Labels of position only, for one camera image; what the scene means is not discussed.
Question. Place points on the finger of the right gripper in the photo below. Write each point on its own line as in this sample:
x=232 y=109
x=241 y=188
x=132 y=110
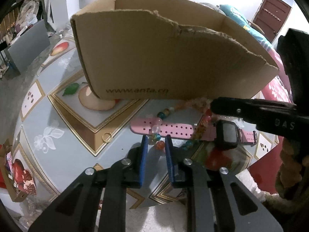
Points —
x=251 y=112

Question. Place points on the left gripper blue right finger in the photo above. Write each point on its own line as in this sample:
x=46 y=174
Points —
x=178 y=171

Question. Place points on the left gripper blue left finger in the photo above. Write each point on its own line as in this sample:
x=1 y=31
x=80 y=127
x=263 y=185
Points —
x=134 y=173

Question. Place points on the pink strap smartwatch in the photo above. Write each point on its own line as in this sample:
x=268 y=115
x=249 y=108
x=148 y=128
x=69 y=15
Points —
x=225 y=135

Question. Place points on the dark red wooden door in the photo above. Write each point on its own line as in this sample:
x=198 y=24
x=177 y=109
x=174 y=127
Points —
x=270 y=17

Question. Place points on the red floral quilt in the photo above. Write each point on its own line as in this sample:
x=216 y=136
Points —
x=269 y=147

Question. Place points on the teal pillow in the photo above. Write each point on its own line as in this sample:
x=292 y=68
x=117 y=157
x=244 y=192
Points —
x=235 y=15

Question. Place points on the brown cardboard box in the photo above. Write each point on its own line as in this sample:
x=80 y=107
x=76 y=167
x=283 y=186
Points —
x=167 y=49

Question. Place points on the grey box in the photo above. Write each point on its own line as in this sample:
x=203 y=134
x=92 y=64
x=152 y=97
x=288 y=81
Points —
x=28 y=46

